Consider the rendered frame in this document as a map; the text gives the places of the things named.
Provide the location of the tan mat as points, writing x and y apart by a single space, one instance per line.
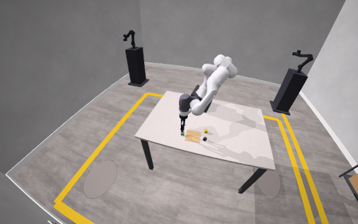
193 136

